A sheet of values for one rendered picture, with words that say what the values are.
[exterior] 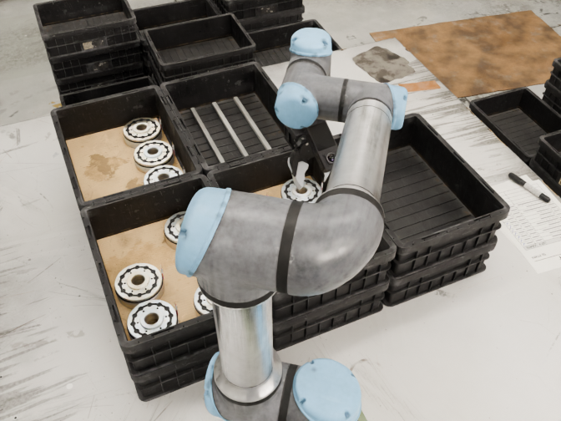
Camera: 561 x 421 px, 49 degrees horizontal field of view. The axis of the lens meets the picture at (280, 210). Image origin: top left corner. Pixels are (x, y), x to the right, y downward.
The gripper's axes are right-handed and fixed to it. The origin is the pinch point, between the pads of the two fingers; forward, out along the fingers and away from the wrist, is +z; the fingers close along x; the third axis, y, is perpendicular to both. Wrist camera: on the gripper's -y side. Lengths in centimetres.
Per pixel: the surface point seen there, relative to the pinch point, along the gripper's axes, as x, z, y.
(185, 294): 33.1, 15.8, -5.1
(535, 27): -232, 109, 162
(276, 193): 2.2, 17.0, 15.9
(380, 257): -6.3, 7.0, -19.6
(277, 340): 17.4, 25.1, -18.7
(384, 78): -60, 32, 65
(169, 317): 38.2, 12.7, -11.2
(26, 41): 55, 101, 269
